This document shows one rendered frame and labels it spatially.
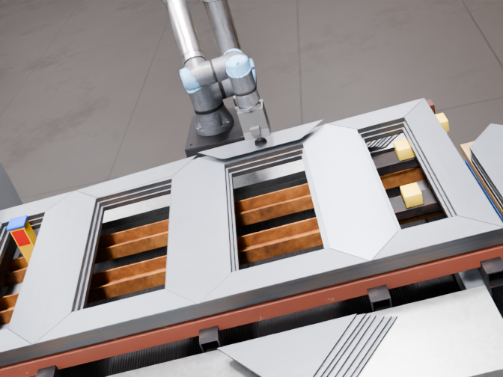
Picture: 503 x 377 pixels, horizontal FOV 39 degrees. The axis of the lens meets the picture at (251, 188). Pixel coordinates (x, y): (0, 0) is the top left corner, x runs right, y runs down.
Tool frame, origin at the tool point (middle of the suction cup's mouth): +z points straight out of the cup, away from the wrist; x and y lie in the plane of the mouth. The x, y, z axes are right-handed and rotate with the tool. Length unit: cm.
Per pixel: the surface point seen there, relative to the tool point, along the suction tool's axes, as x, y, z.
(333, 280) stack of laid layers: -68, 18, 4
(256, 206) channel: -7.8, -6.4, 18.0
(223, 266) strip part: -59, -10, 1
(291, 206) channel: -14.1, 5.8, 16.8
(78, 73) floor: 343, -184, 87
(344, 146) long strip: -10.6, 26.8, 0.7
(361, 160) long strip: -20.8, 30.9, 0.7
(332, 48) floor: 269, 27, 87
